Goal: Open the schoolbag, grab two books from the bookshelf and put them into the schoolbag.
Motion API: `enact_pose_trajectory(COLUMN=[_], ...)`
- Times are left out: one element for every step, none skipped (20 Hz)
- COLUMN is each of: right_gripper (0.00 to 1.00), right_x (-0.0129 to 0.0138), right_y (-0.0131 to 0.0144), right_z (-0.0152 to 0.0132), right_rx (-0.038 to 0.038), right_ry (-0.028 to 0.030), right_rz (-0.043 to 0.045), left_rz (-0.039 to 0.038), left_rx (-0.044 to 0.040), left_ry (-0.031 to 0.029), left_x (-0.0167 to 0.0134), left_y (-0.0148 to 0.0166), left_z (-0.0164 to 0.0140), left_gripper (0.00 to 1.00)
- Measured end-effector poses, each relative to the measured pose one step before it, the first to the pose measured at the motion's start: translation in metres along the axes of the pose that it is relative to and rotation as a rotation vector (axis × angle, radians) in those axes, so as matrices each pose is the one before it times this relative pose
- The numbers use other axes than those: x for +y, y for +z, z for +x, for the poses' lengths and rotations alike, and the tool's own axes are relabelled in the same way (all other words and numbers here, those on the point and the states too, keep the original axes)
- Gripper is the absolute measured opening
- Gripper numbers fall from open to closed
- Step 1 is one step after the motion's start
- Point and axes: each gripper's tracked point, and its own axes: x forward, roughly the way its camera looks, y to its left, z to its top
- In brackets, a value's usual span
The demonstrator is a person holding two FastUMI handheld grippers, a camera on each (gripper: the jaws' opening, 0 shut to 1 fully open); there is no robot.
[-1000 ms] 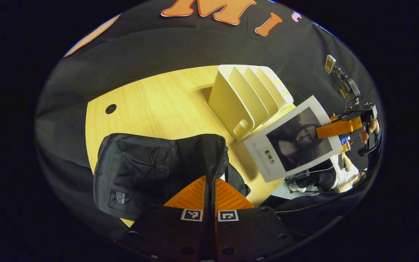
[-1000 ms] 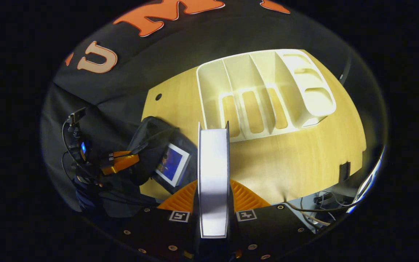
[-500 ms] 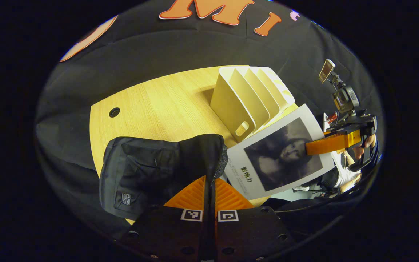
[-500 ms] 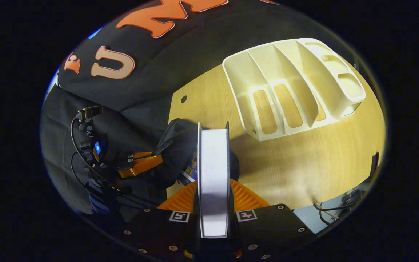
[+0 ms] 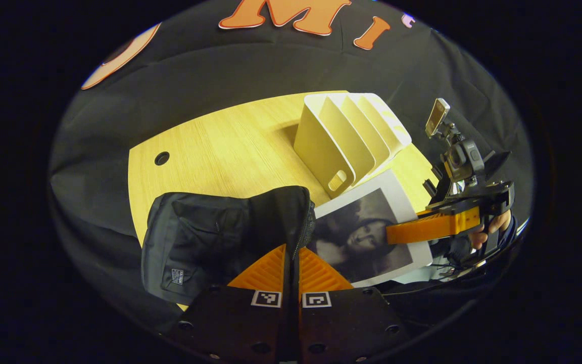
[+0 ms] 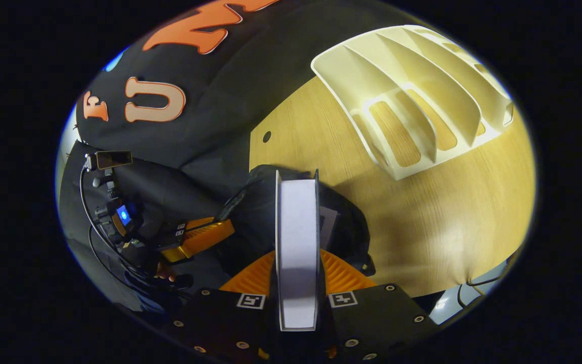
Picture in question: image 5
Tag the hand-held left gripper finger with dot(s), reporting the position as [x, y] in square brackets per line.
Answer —
[295, 278]
[286, 278]

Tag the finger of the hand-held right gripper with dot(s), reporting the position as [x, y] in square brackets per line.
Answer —
[432, 230]

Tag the white portrait cover book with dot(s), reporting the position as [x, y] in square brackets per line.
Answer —
[367, 237]

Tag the black schoolbag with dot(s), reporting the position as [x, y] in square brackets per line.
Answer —
[205, 237]

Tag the white bookshelf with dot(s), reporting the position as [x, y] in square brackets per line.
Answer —
[316, 146]

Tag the black backdrop cloth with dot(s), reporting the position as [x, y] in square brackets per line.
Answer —
[220, 65]

